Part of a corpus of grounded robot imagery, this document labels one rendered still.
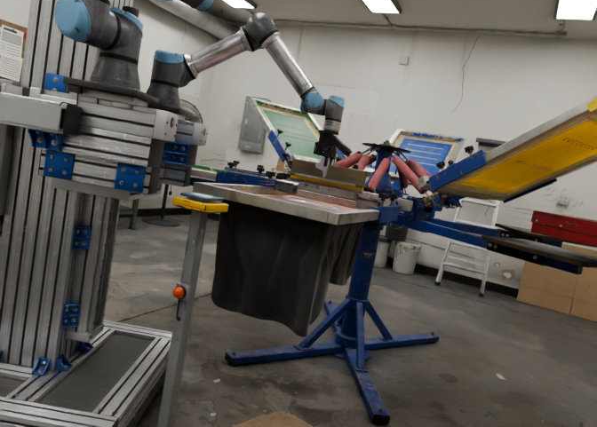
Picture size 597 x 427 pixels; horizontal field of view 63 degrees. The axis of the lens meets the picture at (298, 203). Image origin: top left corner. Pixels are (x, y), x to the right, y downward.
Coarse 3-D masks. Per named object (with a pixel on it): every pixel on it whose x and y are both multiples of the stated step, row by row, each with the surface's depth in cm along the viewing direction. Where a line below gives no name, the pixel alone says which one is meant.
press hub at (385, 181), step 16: (368, 144) 288; (384, 144) 294; (384, 176) 292; (384, 192) 289; (368, 224) 293; (384, 224) 293; (368, 240) 295; (368, 256) 296; (368, 272) 297; (352, 288) 300; (368, 288) 300; (352, 304) 298; (368, 304) 303; (352, 320) 300; (336, 336) 305; (352, 336) 300; (368, 352) 307
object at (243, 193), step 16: (208, 192) 177; (224, 192) 174; (240, 192) 171; (256, 192) 215; (272, 192) 229; (304, 192) 243; (272, 208) 166; (288, 208) 163; (304, 208) 161; (352, 208) 232; (336, 224) 156
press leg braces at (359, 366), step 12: (348, 300) 299; (336, 312) 294; (360, 312) 292; (372, 312) 312; (324, 324) 291; (336, 324) 337; (360, 324) 287; (312, 336) 287; (360, 336) 281; (384, 336) 325; (300, 348) 283; (312, 348) 286; (360, 348) 277; (360, 360) 272
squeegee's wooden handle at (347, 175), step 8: (296, 160) 224; (296, 168) 224; (304, 168) 222; (312, 168) 220; (328, 168) 217; (336, 168) 215; (344, 168) 214; (312, 176) 220; (320, 176) 218; (328, 176) 217; (336, 176) 215; (344, 176) 213; (352, 176) 212; (360, 176) 210; (360, 184) 210
